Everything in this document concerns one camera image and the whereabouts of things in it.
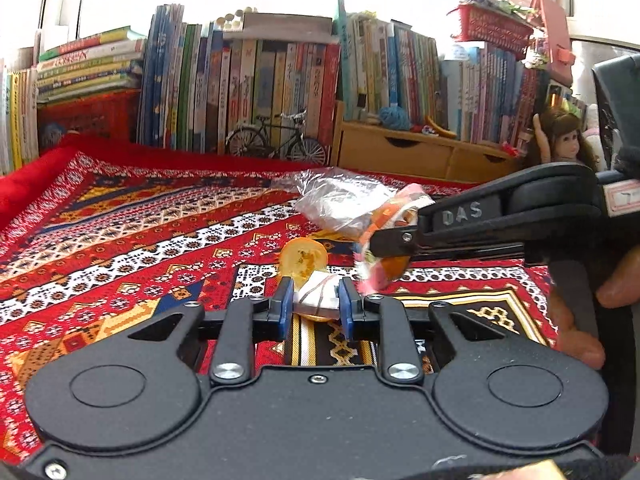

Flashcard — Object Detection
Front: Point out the white pink rabbit plush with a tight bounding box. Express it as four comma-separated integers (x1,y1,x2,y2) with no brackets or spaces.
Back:
582,104,606,171

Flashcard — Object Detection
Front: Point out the pink letter A sign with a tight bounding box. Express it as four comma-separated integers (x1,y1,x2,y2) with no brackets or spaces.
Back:
527,0,576,87

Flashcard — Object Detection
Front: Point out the person right hand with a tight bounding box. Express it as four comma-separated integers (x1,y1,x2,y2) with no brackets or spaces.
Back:
546,244,640,372

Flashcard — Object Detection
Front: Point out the blue yarn ball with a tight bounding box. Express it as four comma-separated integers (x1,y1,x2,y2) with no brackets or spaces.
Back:
378,105,411,131

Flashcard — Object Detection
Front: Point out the stack of flat books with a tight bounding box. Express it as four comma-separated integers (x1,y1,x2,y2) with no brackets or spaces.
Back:
36,26,146,106

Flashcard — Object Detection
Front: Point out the right row of upright books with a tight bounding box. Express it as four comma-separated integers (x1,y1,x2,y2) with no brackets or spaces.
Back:
333,0,546,153

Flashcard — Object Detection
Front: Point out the red plastic basket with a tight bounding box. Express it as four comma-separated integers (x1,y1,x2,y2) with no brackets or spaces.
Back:
447,3,533,60

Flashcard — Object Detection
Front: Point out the middle row of upright books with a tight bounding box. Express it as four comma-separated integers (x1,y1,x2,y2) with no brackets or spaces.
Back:
134,4,340,158

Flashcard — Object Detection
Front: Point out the left row of upright books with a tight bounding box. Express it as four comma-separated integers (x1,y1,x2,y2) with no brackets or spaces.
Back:
0,61,40,177

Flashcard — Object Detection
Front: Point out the small colourful snack wrapper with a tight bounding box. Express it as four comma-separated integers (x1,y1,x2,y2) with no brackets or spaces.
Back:
354,183,434,296

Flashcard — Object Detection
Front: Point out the red crate under books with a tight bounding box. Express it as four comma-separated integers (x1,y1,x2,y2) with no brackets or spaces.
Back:
37,89,140,152

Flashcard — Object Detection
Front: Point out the row of upright books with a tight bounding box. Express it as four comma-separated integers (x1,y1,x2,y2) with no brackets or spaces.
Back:
0,61,40,177
134,4,340,158
333,0,546,153

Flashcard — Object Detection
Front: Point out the miniature black bicycle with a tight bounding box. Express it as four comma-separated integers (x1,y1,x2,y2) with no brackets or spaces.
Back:
224,110,329,166

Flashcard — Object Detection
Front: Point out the clear plastic bag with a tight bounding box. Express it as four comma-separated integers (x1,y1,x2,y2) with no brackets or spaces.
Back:
270,167,397,237

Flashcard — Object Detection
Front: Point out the brown haired doll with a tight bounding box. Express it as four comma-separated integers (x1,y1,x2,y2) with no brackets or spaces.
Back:
525,108,597,171

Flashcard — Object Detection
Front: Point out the wooden drawer shelf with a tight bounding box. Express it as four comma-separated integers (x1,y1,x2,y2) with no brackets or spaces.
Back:
330,101,522,183

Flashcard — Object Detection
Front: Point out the red patterned table cloth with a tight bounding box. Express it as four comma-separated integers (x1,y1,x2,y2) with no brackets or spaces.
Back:
0,131,561,466

